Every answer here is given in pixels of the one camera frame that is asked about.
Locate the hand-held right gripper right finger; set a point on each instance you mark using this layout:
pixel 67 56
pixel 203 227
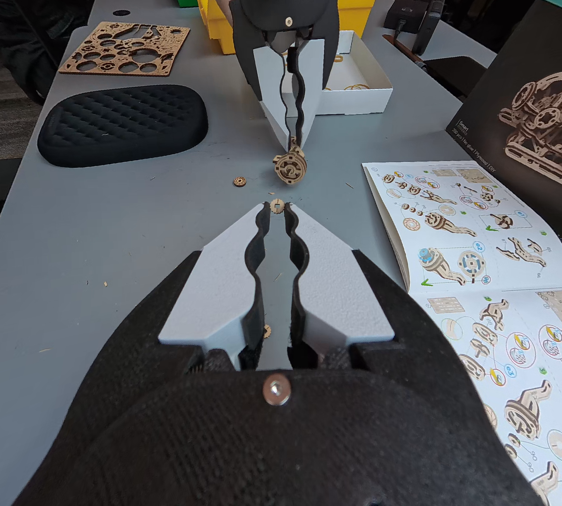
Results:
pixel 338 295

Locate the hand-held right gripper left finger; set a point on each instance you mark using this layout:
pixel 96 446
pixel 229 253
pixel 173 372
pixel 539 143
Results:
pixel 210 295

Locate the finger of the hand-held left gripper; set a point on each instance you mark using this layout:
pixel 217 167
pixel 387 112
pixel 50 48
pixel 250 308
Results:
pixel 312 76
pixel 265 76

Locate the wooden model assembly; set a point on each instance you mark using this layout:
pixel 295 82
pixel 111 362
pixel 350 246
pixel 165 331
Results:
pixel 289 168

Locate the small wooden gear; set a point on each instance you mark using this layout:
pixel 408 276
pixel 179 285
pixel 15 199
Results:
pixel 272 206

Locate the plywood parts sheet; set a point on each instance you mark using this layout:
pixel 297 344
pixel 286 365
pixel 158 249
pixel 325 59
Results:
pixel 173 43

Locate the dark model kit box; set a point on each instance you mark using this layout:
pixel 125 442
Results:
pixel 491 89

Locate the tan rubber bands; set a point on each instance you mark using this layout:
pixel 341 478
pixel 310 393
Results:
pixel 356 85

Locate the white cardboard box tray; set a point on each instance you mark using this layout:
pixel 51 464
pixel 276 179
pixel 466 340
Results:
pixel 351 104

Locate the illustrated instruction booklet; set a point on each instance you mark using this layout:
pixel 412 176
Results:
pixel 397 225

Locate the small wooden disc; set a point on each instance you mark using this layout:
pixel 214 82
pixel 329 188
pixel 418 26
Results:
pixel 236 181

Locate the black power adapter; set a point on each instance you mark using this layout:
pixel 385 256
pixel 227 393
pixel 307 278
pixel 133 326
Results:
pixel 406 10

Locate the black handheld device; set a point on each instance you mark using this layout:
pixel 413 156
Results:
pixel 432 19

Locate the black wrist rest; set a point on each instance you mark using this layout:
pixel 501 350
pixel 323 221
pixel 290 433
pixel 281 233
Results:
pixel 123 128

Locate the black desk grommet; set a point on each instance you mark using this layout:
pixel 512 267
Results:
pixel 121 13

